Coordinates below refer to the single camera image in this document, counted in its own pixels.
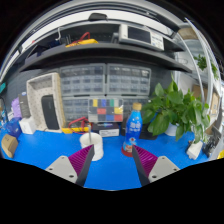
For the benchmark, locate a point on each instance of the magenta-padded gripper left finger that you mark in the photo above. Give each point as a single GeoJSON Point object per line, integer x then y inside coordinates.
{"type": "Point", "coordinates": [63, 166]}

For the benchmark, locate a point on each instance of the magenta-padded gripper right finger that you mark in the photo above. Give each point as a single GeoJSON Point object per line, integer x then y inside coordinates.
{"type": "Point", "coordinates": [160, 166]}

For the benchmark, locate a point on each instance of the blue drink bottle gold cap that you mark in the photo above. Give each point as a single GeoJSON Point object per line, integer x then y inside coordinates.
{"type": "Point", "coordinates": [132, 128]}

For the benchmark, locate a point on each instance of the white ribbed cup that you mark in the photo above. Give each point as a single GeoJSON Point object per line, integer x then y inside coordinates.
{"type": "Point", "coordinates": [85, 140]}

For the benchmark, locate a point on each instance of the yellow multimeter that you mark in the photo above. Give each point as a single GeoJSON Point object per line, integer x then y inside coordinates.
{"type": "Point", "coordinates": [66, 130]}

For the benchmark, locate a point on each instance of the small white block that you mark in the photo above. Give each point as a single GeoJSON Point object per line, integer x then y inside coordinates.
{"type": "Point", "coordinates": [194, 150]}

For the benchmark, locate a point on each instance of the metal stirring rod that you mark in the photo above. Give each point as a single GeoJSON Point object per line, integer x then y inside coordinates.
{"type": "Point", "coordinates": [89, 131]}

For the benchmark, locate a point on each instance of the white carton box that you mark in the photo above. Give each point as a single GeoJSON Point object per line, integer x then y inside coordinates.
{"type": "Point", "coordinates": [27, 126]}

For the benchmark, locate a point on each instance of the black rounded case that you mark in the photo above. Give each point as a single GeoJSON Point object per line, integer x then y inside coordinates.
{"type": "Point", "coordinates": [50, 112]}

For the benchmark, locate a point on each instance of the black and white box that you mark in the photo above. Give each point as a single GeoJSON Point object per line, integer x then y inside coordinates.
{"type": "Point", "coordinates": [106, 130]}

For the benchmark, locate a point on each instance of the brown cardboard box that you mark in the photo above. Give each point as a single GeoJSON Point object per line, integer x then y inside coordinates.
{"type": "Point", "coordinates": [9, 146]}

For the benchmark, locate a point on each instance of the green potted plant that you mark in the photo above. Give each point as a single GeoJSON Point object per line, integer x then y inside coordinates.
{"type": "Point", "coordinates": [173, 110]}

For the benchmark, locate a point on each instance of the grey small-parts drawer cabinet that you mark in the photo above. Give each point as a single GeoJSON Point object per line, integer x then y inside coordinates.
{"type": "Point", "coordinates": [128, 79]}
{"type": "Point", "coordinates": [135, 100]}
{"type": "Point", "coordinates": [75, 108]}
{"type": "Point", "coordinates": [82, 80]}

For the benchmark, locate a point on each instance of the blue carton box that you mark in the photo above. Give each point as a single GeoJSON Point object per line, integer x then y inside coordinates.
{"type": "Point", "coordinates": [14, 127]}

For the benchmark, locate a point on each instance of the clear organizer box coloured parts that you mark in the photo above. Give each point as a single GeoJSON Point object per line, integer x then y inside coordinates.
{"type": "Point", "coordinates": [105, 110]}

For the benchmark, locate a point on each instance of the dark grey flat box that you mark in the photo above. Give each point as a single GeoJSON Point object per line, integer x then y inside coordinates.
{"type": "Point", "coordinates": [24, 105]}

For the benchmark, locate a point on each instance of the purple plastic bag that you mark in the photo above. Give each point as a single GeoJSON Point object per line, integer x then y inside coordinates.
{"type": "Point", "coordinates": [16, 107]}

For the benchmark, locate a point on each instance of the teal plastic bin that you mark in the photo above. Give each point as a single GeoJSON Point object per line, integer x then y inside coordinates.
{"type": "Point", "coordinates": [2, 88]}

